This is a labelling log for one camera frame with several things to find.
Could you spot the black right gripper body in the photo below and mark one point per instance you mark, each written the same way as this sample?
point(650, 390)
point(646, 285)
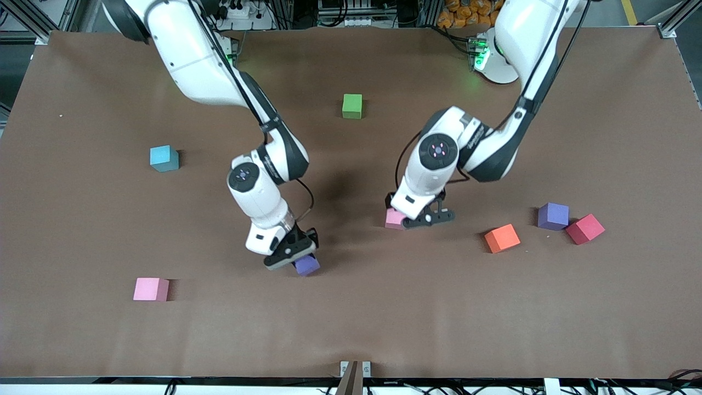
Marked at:
point(303, 238)

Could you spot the pink foam cube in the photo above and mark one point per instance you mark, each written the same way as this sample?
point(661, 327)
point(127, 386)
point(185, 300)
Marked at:
point(149, 289)
point(394, 220)

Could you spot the purple foam cube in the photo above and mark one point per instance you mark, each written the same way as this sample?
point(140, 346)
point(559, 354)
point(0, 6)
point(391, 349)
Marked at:
point(553, 215)
point(308, 266)

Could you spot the orange foam cube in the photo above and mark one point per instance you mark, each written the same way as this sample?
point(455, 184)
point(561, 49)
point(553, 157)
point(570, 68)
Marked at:
point(502, 238)

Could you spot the green foam cube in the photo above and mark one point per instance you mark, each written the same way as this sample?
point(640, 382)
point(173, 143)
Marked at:
point(352, 105)

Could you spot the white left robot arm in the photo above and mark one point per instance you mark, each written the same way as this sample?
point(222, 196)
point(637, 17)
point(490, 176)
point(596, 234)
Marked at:
point(526, 38)

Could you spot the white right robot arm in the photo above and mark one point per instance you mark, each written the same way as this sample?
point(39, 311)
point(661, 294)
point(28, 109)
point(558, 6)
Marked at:
point(192, 60)

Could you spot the brown table cover sheet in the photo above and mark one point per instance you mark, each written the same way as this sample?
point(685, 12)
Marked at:
point(351, 329)

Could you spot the red foam cube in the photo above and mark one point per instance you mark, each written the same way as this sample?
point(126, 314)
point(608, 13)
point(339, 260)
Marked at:
point(585, 229)

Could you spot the light blue foam cube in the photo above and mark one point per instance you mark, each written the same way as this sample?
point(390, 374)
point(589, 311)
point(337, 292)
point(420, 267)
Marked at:
point(163, 158)

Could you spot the orange lumpy bundle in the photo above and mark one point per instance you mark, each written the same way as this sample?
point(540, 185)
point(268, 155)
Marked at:
point(466, 13)

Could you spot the metal equipment rack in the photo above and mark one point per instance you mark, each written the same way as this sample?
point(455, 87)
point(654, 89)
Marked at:
point(345, 13)

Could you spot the white power strip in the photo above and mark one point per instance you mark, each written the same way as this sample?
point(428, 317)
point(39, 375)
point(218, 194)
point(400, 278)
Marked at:
point(244, 11)

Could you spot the small metal bracket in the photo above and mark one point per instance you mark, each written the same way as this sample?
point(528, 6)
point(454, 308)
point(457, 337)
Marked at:
point(344, 368)

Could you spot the white table edge rail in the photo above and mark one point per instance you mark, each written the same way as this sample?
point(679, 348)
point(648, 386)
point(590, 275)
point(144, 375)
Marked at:
point(55, 390)

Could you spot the aluminium frame corner post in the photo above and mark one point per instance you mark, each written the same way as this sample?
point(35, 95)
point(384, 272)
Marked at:
point(666, 30)
point(41, 37)

